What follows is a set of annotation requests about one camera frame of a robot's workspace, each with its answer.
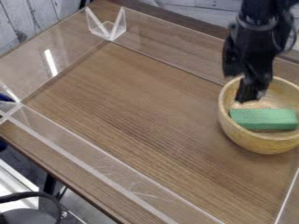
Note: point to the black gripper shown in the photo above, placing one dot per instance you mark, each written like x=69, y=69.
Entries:
x=255, y=41

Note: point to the green rectangular block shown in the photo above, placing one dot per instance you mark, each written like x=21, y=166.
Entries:
x=264, y=118

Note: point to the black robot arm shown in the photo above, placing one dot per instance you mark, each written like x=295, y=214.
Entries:
x=261, y=9

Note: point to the light wooden bowl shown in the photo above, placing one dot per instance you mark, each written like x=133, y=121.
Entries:
x=281, y=96

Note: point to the black table leg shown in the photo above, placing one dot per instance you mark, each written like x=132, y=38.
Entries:
x=49, y=185

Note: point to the clear acrylic tray wall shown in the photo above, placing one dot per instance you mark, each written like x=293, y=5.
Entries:
x=116, y=116

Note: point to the clear acrylic corner bracket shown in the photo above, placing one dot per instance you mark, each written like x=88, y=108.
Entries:
x=107, y=30

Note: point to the grey metal base plate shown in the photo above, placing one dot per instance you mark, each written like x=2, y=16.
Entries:
x=35, y=212

